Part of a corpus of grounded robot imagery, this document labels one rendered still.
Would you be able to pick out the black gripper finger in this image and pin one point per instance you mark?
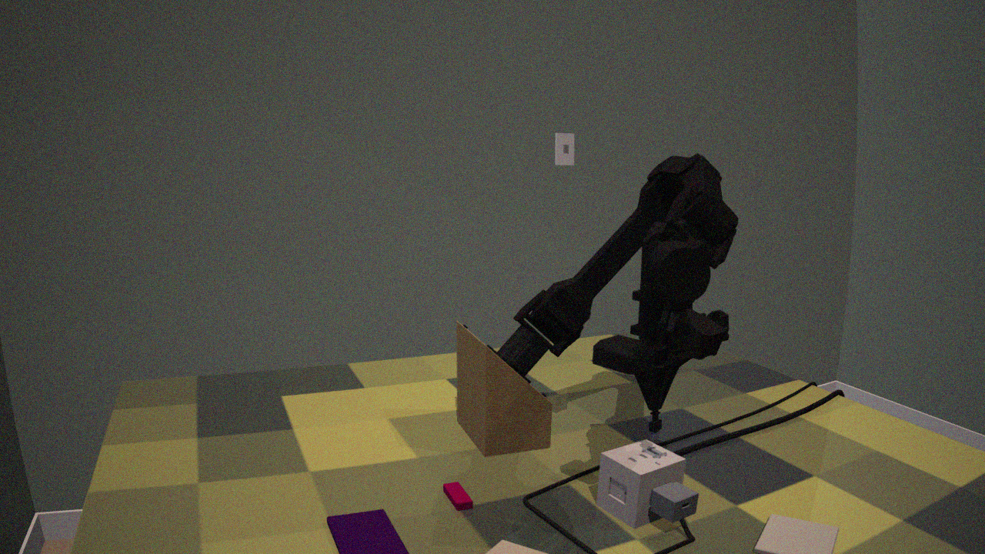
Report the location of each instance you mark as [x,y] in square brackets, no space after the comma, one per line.
[651,383]
[671,373]

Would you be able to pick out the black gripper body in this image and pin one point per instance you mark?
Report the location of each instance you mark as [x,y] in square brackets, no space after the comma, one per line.
[632,356]

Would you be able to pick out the magenta rectangular block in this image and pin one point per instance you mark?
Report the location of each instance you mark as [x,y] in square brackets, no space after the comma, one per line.
[457,495]

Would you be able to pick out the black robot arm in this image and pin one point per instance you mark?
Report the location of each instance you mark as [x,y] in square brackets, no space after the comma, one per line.
[684,228]

